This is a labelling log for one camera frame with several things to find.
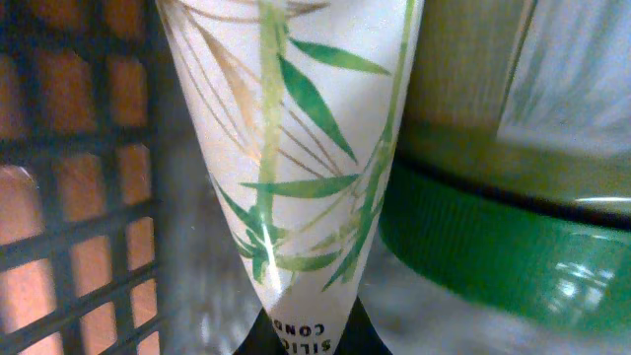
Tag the dark grey plastic basket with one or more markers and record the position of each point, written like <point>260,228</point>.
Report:
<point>113,239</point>

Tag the green lid jar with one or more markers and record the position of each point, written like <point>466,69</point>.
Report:
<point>511,181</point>

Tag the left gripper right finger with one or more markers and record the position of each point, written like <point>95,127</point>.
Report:
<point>359,336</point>

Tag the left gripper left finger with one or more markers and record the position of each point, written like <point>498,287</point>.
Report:
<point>261,339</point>

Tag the white bamboo print tube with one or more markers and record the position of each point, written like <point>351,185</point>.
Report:
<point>296,106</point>

